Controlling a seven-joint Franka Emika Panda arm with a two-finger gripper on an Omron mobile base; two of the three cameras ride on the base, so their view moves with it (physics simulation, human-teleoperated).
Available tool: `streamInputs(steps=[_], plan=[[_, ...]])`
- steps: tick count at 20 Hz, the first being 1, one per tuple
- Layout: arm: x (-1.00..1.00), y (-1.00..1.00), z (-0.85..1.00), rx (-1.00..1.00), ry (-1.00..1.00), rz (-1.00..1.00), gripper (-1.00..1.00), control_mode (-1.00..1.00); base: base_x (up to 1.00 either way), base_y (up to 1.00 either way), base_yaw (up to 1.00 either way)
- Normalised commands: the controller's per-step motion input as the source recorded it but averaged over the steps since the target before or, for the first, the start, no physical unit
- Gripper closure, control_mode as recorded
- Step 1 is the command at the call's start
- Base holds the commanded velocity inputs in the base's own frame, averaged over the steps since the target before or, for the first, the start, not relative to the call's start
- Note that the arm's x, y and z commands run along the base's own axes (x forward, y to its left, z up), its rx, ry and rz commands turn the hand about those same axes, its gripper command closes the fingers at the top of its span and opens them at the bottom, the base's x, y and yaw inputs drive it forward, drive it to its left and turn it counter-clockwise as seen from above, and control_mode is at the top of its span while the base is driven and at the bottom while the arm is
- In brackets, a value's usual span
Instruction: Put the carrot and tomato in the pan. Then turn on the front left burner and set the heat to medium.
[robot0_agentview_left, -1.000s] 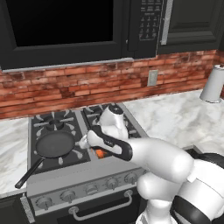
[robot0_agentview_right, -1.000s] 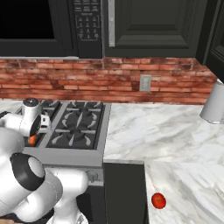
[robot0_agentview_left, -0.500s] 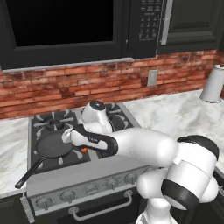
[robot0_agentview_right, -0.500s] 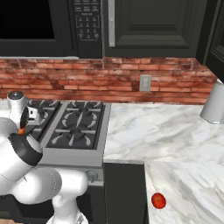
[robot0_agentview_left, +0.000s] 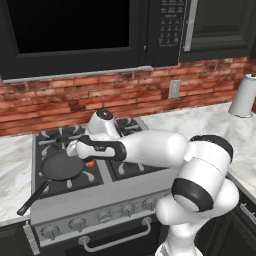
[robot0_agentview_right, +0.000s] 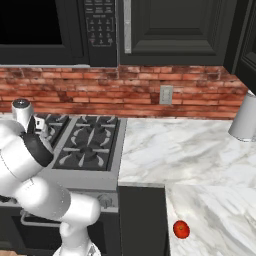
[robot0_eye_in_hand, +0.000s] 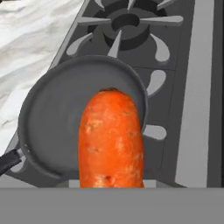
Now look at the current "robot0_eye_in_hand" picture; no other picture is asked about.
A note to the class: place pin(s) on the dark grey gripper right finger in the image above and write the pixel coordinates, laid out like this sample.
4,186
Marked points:
149,184

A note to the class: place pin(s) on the grey gas hob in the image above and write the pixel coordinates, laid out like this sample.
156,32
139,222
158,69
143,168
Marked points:
163,96

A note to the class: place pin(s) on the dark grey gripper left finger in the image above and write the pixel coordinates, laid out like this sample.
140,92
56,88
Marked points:
74,184

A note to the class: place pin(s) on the orange carrot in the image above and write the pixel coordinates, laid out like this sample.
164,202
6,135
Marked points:
112,137

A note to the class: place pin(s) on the dark grey frying pan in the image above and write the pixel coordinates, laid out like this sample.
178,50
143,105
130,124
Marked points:
55,122

